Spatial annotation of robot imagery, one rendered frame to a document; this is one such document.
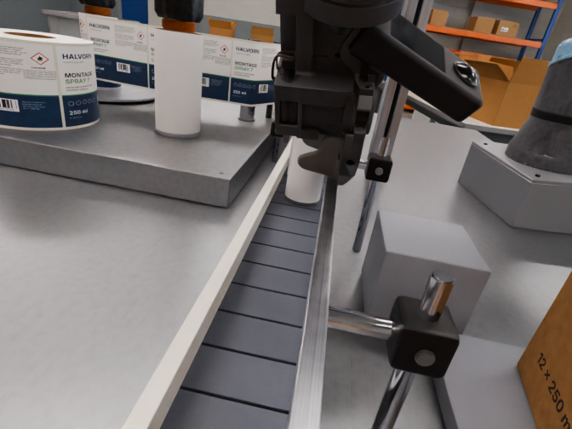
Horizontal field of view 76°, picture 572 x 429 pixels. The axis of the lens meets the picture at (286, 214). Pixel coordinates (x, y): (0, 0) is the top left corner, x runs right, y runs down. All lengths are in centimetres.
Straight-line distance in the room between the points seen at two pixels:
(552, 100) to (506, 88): 163
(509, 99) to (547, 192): 173
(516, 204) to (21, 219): 79
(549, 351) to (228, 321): 25
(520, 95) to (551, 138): 169
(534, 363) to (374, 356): 13
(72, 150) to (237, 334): 47
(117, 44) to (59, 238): 64
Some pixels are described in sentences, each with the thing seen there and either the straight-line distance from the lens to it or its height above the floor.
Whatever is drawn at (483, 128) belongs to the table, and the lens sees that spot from 240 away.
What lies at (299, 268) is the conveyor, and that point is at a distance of 38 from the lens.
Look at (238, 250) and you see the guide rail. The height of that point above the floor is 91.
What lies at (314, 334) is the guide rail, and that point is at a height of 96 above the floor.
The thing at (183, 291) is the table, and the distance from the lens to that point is 42.
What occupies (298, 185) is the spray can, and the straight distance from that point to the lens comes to 50.
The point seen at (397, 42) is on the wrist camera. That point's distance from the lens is 29.
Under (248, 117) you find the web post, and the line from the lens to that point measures 95.
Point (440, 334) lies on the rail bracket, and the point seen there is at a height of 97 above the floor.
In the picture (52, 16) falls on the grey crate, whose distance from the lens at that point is 278.
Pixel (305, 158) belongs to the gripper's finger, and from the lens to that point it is 37.
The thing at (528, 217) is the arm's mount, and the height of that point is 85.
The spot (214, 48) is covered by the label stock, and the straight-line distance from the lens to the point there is 95.
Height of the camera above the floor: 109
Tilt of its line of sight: 26 degrees down
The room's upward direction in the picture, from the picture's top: 9 degrees clockwise
